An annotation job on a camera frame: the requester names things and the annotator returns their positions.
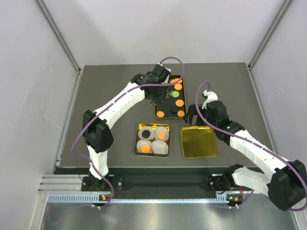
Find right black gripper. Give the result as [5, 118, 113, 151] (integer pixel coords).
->
[183, 104, 218, 129]

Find black round cookie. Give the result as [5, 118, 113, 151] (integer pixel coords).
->
[171, 108, 177, 114]
[141, 130, 151, 139]

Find gold tin lid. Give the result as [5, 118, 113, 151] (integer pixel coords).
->
[180, 126, 218, 159]

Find orange star cookie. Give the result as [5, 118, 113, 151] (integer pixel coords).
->
[158, 132, 166, 140]

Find orange round cookie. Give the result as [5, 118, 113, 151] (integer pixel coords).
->
[141, 145, 151, 153]

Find metal tongs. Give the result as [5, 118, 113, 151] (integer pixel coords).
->
[150, 89, 171, 108]

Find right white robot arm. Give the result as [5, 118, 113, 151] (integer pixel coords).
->
[184, 90, 307, 211]

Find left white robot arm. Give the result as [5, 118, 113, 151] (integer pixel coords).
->
[83, 64, 171, 190]

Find orange cookie bottom right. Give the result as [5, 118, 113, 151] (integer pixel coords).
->
[177, 110, 185, 117]

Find orange ridged cookie top right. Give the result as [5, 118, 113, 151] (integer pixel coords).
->
[170, 78, 183, 84]

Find orange cookie upper right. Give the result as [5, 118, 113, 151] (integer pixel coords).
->
[174, 83, 183, 91]

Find orange cookie middle right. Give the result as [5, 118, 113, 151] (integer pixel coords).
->
[175, 99, 185, 107]

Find black cookie tray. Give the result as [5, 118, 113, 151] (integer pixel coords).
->
[154, 75, 187, 119]

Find green cookie right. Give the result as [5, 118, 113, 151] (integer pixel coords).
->
[171, 91, 180, 98]

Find orange cookie bottom left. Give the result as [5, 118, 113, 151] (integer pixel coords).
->
[156, 111, 165, 118]

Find white paper cup top right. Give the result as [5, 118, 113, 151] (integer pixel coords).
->
[154, 126, 169, 141]

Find white paper cup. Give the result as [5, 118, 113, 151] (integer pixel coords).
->
[136, 139, 152, 153]
[154, 126, 169, 141]
[152, 140, 168, 155]
[138, 126, 154, 140]

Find white paper cup top left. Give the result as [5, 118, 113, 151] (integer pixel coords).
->
[138, 126, 154, 140]

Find white paper cup bottom right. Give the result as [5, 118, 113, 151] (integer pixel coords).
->
[152, 140, 168, 155]

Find gold cookie tin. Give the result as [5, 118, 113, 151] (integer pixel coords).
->
[134, 123, 170, 158]

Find white paper cup bottom left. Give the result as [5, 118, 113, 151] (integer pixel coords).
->
[136, 139, 152, 153]

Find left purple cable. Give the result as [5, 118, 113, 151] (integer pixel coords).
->
[71, 56, 185, 208]

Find purple cable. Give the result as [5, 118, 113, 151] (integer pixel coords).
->
[195, 80, 307, 212]
[71, 56, 185, 208]

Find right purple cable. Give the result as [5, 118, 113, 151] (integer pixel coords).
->
[195, 80, 307, 212]

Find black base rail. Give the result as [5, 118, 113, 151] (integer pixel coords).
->
[81, 174, 234, 193]

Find slotted cable duct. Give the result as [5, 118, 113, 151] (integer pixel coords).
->
[47, 193, 242, 204]

